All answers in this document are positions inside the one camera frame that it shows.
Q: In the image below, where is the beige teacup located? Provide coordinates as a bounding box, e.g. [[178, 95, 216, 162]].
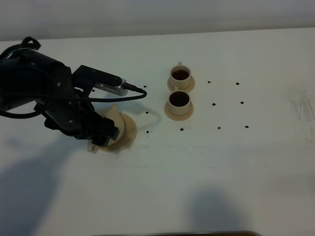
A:
[[168, 62, 191, 89], [167, 90, 191, 116]]

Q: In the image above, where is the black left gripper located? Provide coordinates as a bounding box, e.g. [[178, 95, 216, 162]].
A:
[[34, 90, 118, 147]]

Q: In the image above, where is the beige teapot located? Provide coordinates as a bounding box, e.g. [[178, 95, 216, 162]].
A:
[[96, 104, 125, 150]]

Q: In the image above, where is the beige teapot saucer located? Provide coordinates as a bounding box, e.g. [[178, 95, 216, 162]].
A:
[[98, 113, 137, 152]]

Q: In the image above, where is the far beige teacup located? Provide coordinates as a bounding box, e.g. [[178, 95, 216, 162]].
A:
[[168, 62, 191, 89]]

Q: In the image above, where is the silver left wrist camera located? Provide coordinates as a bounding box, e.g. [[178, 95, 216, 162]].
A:
[[72, 65, 128, 96]]

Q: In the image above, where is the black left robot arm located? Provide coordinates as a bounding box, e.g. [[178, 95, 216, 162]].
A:
[[0, 37, 119, 147]]

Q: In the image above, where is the near beige teacup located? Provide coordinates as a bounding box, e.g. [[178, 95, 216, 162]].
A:
[[167, 90, 191, 116]]

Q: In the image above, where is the near beige cup saucer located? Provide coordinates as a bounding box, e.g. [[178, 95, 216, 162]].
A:
[[164, 102, 194, 121]]

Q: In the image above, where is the black braided camera cable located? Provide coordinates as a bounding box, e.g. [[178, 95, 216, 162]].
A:
[[0, 83, 148, 118]]

